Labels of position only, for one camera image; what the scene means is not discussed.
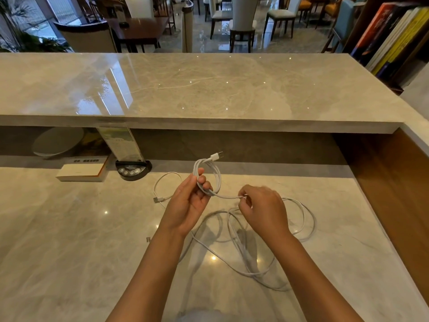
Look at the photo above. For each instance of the person's right hand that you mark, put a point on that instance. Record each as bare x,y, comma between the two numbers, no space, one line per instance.
264,214

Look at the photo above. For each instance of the person's left hand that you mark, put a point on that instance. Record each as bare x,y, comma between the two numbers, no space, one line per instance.
184,207

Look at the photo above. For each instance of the person's right forearm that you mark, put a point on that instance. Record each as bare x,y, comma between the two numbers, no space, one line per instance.
311,281

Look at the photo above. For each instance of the person's left forearm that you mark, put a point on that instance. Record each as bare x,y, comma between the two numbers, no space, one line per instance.
147,281

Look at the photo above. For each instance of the black round button base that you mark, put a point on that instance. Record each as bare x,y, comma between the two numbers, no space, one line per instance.
134,171

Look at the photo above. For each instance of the clear acrylic sign holder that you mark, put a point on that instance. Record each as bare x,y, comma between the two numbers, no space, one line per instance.
120,144

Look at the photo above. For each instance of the dark yellow printed packet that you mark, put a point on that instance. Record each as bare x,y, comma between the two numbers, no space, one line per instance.
95,144

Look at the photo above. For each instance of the white flat box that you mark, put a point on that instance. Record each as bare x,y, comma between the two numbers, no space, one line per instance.
80,172

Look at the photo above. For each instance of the round grey plate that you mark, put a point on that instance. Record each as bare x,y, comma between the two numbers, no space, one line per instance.
58,141

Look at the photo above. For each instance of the dark wooden table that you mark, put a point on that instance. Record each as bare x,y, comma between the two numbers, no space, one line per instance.
140,26

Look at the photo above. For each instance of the curved beige armchair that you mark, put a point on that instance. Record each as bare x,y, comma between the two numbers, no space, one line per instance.
88,38

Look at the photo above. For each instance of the tall white high-back chair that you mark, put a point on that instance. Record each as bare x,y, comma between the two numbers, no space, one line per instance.
244,10

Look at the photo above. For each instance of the white cushioned wooden armchair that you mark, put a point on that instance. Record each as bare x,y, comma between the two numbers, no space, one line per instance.
139,6

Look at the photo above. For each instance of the teal chair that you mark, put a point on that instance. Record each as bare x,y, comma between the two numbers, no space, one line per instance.
345,20

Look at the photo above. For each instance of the orange chair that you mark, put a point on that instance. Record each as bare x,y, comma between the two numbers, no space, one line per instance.
331,10
305,4

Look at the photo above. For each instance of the row of upright books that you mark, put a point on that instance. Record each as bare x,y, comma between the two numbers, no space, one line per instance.
392,36

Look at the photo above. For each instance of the dark wooden bookshelf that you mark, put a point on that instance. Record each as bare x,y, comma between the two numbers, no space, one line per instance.
362,13

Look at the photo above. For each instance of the green potted plant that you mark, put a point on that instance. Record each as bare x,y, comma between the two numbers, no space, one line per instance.
30,43

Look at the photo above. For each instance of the dark wooden frame armchair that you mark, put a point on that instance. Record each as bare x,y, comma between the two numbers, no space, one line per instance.
162,10
110,11

